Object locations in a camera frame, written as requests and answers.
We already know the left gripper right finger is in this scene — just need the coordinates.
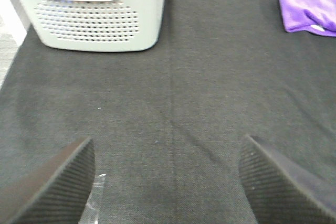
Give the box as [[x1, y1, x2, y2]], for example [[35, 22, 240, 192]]
[[238, 135, 335, 223]]

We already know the purple microfiber towel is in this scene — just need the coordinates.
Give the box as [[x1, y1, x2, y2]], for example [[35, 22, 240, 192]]
[[279, 0, 335, 37]]

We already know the clear tape piece front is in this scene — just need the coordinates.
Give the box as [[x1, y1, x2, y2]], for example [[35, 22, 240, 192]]
[[78, 174, 106, 224]]

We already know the grey perforated laundry basket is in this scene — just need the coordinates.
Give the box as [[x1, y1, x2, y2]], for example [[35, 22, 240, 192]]
[[19, 0, 164, 52]]

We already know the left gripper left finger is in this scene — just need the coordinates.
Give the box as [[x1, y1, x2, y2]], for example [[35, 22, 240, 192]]
[[1, 137, 95, 223]]

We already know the black table cloth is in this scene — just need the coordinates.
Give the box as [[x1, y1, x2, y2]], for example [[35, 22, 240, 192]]
[[1, 0, 335, 223]]

